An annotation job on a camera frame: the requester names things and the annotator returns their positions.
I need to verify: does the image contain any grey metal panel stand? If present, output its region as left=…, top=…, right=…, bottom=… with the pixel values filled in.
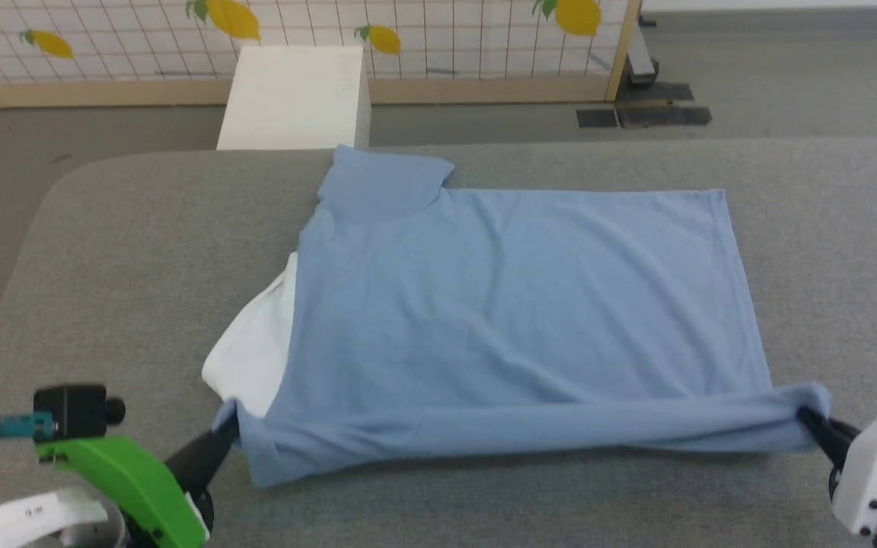
left=624, top=15, right=661, bottom=84

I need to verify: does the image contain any teal cable connector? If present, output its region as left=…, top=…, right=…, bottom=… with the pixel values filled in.
left=0, top=412, right=56, bottom=444

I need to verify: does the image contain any light blue shirt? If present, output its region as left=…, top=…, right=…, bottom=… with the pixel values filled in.
left=201, top=144, right=834, bottom=490

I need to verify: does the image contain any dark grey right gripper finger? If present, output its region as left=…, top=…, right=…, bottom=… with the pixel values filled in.
left=796, top=406, right=863, bottom=470

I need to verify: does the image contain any lemon print partition panel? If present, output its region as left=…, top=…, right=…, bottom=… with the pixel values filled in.
left=0, top=0, right=644, bottom=108

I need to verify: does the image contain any white paper label tag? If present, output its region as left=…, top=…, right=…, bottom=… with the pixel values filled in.
left=0, top=489, right=109, bottom=548

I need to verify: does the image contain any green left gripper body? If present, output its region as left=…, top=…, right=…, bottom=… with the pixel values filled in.
left=35, top=434, right=215, bottom=548

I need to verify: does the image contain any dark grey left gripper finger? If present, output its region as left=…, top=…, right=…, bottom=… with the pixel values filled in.
left=164, top=419, right=241, bottom=492

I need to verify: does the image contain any large black floor mat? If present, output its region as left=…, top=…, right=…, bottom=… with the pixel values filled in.
left=614, top=81, right=713, bottom=129

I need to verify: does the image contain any white box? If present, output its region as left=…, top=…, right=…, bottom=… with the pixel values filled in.
left=215, top=45, right=373, bottom=151

